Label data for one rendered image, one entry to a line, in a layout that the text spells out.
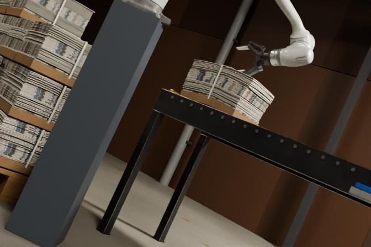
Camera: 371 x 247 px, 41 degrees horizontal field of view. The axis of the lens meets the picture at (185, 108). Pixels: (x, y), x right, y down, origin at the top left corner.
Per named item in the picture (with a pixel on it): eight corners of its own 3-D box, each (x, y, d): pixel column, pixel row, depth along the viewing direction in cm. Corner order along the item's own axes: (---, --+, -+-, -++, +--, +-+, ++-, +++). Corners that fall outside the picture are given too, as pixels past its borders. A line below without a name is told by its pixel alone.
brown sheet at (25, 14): (19, 16, 268) (22, 9, 268) (4, 12, 291) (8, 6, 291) (78, 47, 291) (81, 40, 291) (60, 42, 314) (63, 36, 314)
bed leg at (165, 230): (152, 237, 293) (200, 133, 297) (157, 237, 297) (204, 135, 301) (158, 241, 289) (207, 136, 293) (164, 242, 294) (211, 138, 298)
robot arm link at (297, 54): (280, 70, 254) (289, 61, 264) (310, 69, 246) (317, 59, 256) (277, 50, 250) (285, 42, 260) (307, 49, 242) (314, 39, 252)
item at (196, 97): (178, 96, 266) (181, 89, 267) (204, 112, 289) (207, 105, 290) (202, 102, 257) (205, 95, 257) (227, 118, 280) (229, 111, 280)
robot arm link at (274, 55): (277, 62, 251) (267, 62, 255) (284, 68, 259) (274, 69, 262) (280, 45, 254) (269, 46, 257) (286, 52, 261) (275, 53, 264)
